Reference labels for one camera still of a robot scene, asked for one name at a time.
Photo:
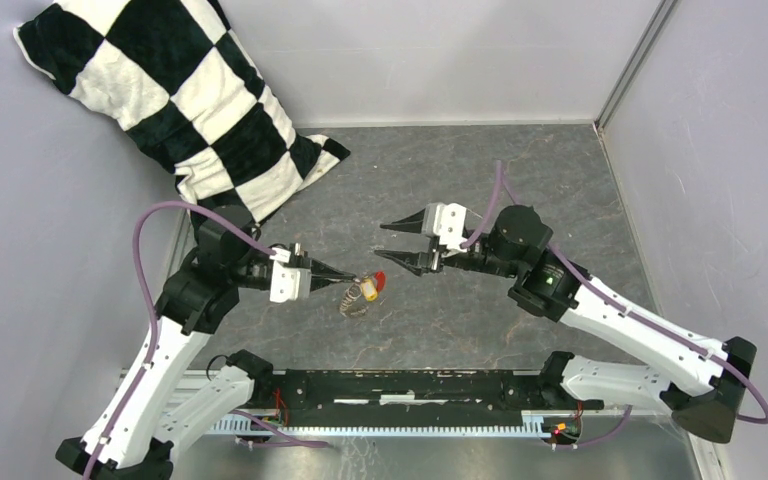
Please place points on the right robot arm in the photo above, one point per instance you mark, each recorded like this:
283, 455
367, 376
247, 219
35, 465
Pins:
699, 381

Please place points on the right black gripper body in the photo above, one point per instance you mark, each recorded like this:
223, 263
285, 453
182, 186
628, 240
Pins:
463, 260

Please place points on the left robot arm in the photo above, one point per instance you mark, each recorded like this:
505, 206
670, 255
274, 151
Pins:
159, 351

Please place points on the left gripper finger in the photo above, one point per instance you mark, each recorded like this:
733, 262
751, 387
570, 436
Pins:
322, 271
322, 281

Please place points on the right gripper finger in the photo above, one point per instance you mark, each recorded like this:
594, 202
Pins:
411, 224
417, 263

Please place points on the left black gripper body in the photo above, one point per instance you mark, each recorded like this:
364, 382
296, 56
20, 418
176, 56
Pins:
302, 258

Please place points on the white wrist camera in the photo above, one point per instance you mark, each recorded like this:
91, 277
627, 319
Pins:
445, 223
279, 286

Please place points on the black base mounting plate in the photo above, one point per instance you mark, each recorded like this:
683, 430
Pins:
409, 398

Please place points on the aluminium corner profile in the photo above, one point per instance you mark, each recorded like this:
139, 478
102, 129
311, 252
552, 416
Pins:
635, 62

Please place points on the aluminium frame rail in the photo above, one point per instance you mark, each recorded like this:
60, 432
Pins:
255, 425

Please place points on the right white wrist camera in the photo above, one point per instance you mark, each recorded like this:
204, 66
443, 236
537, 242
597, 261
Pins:
445, 223

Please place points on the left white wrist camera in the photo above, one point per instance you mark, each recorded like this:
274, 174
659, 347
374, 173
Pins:
279, 286

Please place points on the black white checkered pillow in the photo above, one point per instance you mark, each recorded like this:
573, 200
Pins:
176, 79

